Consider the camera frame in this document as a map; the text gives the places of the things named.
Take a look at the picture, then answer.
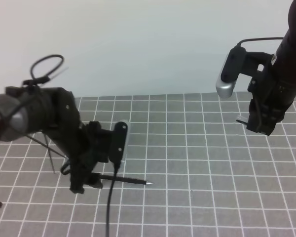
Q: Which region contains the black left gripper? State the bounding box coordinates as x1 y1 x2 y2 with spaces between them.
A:
61 120 114 194

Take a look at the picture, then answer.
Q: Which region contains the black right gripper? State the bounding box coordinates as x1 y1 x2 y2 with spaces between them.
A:
240 50 296 136

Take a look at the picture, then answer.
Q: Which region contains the translucent pen cap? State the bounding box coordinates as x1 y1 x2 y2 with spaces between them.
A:
236 115 248 125

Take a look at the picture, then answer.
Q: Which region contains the black pen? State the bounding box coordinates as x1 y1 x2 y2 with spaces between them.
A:
86 173 153 186

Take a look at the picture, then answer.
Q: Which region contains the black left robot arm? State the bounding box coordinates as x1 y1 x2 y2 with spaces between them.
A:
0 86 112 194

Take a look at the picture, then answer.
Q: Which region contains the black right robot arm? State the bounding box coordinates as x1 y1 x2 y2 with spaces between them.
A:
240 0 296 135

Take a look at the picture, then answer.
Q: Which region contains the left camera cable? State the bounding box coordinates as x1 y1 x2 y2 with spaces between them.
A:
105 161 120 237

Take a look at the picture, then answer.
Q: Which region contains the camera cable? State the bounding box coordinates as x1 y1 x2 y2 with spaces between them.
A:
236 37 285 48
105 161 120 237

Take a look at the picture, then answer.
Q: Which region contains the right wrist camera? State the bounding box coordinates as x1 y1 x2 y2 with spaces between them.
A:
216 45 246 99

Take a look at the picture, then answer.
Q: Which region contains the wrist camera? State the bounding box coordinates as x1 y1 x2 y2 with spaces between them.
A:
109 120 130 168
216 45 246 99

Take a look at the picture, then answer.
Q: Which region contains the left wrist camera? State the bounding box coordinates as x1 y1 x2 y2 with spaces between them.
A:
109 120 130 168

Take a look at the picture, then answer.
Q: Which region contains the right camera cable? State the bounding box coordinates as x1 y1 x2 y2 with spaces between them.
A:
236 37 285 48

